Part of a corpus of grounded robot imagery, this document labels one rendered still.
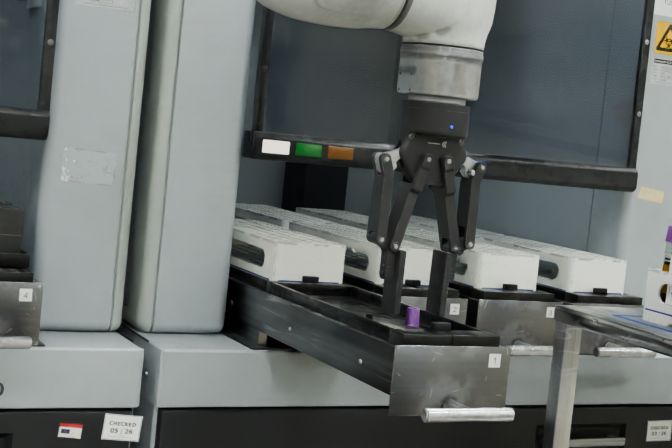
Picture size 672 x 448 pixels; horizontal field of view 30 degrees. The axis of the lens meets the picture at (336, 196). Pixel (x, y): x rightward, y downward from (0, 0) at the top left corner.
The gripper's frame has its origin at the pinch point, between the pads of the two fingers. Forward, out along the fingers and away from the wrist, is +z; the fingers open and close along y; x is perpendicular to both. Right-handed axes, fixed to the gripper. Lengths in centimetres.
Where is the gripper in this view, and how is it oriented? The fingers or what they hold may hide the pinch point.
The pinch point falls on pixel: (416, 284)
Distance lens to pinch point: 138.8
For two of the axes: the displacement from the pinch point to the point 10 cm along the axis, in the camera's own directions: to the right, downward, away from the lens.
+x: 4.4, 1.0, -8.9
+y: -8.9, -0.7, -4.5
